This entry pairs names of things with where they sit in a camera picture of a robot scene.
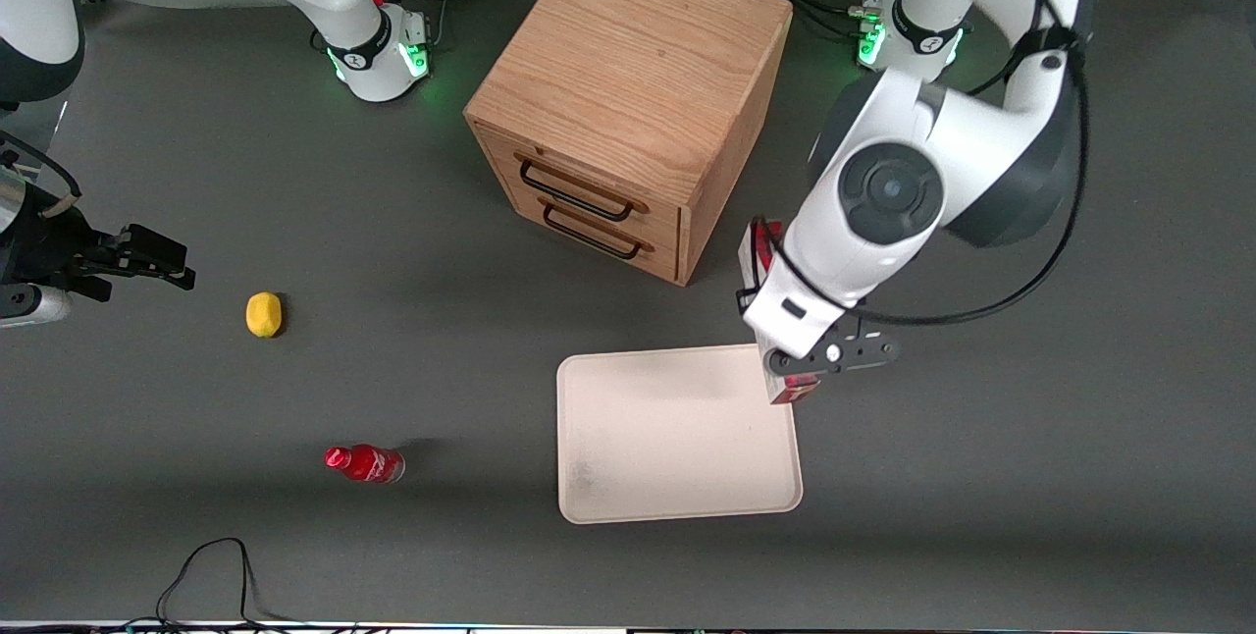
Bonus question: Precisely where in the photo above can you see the beige plastic tray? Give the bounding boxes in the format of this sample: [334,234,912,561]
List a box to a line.
[556,343,804,525]

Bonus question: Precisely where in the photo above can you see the wooden drawer cabinet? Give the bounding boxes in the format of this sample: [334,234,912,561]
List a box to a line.
[463,0,794,287]

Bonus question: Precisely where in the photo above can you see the black metal drawer handle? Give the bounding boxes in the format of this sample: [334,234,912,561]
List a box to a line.
[517,157,637,223]
[540,202,645,260]

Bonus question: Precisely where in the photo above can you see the red cookie box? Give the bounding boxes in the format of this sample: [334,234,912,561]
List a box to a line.
[738,217,821,407]

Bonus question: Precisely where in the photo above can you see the wooden drawer front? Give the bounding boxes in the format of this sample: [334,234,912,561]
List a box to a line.
[496,168,683,284]
[476,124,683,244]

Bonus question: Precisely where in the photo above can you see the thin black table cable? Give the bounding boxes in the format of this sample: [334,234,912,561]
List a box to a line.
[157,538,295,630]

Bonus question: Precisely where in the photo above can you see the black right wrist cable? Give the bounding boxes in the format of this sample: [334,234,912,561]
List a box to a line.
[0,129,81,218]

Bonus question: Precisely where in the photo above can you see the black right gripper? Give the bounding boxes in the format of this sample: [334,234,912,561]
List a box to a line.
[0,183,195,302]

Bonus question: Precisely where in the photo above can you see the black left arm base cables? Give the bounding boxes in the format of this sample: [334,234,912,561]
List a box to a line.
[751,0,884,38]

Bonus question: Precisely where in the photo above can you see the yellow lemon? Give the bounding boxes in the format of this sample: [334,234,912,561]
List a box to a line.
[245,291,284,339]

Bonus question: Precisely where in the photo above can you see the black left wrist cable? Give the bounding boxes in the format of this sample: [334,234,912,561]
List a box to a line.
[751,0,1092,329]

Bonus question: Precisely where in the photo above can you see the red cola bottle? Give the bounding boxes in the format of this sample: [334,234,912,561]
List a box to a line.
[324,444,406,485]

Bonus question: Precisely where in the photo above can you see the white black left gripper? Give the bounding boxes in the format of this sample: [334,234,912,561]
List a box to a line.
[743,246,902,378]

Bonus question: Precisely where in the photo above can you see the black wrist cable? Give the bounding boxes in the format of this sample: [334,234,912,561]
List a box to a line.
[0,129,81,218]
[751,0,1092,329]

